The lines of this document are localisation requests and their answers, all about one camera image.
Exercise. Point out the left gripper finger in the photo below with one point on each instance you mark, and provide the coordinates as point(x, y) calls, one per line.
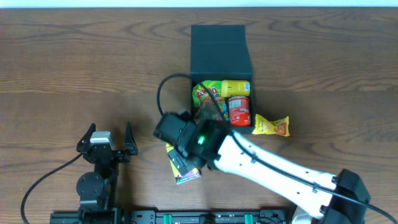
point(84, 144)
point(129, 141)

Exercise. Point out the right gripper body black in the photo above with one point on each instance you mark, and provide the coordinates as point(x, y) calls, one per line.
point(179, 163)

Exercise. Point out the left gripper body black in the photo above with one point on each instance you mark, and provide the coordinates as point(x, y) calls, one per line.
point(123, 155)

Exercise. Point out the yellow Pretz snack box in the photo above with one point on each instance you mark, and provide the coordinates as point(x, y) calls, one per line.
point(186, 174)

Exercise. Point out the Haribo gummy bag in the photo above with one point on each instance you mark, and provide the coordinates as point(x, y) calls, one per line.
point(208, 102)

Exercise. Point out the red tin can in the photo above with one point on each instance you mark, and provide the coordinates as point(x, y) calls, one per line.
point(239, 113)

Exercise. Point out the yellow Mentos bottle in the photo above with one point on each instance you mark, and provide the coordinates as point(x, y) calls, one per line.
point(230, 88)

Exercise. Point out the yellow orange candy packet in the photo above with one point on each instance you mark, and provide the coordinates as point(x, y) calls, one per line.
point(279, 127)

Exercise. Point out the black gift box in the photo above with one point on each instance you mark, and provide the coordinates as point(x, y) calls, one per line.
point(220, 52)

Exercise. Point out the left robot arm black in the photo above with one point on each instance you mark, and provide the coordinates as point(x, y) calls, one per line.
point(98, 188)

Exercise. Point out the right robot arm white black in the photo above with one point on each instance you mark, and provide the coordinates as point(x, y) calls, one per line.
point(328, 198)

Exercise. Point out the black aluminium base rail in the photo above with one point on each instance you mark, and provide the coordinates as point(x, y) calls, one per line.
point(122, 216)

